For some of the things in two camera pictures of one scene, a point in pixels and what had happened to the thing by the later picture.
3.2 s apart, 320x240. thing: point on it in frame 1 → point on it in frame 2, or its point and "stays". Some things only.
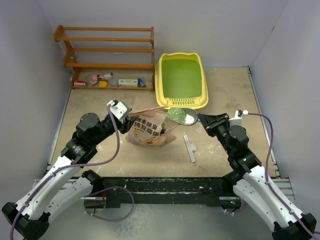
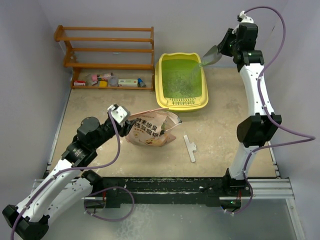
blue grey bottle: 140,83 stays
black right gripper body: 220,128 → 229,44
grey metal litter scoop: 183,116 → 212,56
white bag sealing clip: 190,147 stays
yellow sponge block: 103,84 stays
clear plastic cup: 113,81 stays
